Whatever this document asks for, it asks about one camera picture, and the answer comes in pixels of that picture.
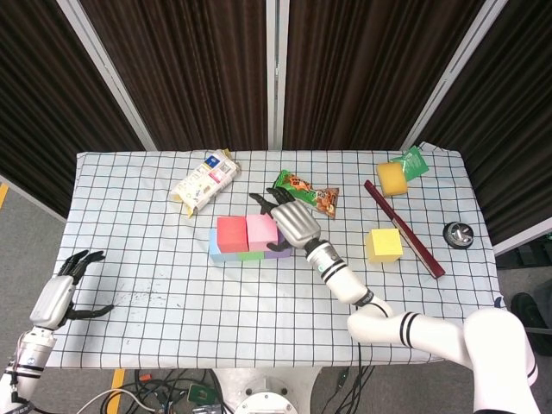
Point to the yellow foam cube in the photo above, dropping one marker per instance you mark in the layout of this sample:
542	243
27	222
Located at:
384	246

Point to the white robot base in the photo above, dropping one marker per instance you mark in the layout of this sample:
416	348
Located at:
267	388

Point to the white black checkered tablecloth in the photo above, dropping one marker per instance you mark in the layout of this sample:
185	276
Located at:
172	302

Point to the red foam cube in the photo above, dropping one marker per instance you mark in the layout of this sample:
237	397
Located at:
233	235

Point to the blue foam cube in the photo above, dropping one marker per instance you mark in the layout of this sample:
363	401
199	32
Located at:
213	254

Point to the pink foam cube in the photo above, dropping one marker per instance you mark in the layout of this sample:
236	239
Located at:
261	228

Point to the small green packet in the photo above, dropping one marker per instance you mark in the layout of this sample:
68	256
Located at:
414	161

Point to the yellow sponge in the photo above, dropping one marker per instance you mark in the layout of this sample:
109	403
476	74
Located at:
391	180

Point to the black shoe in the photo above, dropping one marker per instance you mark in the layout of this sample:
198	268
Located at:
530	308

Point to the dark brown screen panel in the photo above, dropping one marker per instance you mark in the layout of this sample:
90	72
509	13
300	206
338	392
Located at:
517	129
34	86
371	73
185	73

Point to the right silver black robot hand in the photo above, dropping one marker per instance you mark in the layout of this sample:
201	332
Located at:
297	224

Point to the green snack bag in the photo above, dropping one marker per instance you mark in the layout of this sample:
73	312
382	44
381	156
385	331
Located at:
315	196

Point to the silver bell black base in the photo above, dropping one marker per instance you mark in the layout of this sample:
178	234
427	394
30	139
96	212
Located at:
458	235

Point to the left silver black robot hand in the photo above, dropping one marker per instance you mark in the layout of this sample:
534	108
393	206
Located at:
52	302

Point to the dark red folded fan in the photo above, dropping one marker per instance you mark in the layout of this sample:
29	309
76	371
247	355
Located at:
405	230

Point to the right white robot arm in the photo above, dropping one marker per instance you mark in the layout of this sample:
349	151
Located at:
409	328

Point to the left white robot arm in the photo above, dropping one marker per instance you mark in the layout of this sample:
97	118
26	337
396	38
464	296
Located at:
26	358

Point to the white screen frame post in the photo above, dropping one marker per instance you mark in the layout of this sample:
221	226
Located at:
277	64
108	77
524	239
453	73

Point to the purple foam cube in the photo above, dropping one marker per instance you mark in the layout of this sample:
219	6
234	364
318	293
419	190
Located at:
280	253

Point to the white cracker package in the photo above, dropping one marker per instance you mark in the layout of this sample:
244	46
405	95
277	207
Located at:
202	185

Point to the green foam cube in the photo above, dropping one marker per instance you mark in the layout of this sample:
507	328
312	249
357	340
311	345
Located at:
251	256

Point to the green circuit board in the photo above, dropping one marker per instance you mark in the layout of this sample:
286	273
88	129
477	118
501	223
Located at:
202	393

